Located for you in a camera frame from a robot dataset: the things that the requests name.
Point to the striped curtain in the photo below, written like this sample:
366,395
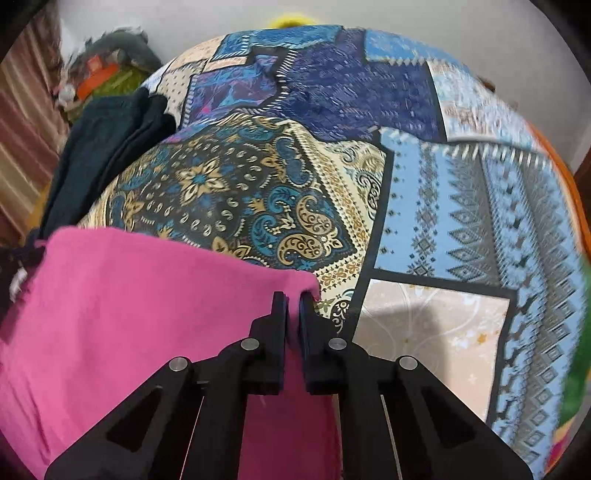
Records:
23,115

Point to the orange box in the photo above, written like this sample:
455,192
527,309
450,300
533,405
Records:
97,74

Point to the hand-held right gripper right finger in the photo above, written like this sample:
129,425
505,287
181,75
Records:
305,318

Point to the dark teal cloth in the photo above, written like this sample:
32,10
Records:
106,147

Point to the pink pants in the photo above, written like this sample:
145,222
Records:
138,323

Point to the patchwork printed bed sheet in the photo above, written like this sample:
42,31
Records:
369,184

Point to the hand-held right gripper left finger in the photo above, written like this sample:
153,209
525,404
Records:
280,314

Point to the yellow object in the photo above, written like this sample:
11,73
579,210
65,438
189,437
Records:
291,21

